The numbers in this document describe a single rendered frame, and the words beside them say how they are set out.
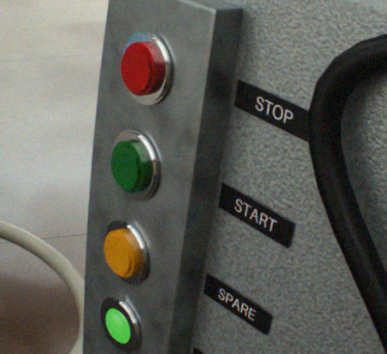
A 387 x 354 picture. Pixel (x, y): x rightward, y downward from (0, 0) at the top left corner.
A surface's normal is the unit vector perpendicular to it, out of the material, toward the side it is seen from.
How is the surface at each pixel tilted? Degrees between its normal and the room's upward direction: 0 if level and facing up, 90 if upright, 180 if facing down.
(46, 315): 0
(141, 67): 90
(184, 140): 90
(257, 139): 90
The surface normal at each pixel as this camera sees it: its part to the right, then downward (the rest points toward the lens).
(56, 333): 0.13, -0.91
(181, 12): -0.74, 0.18
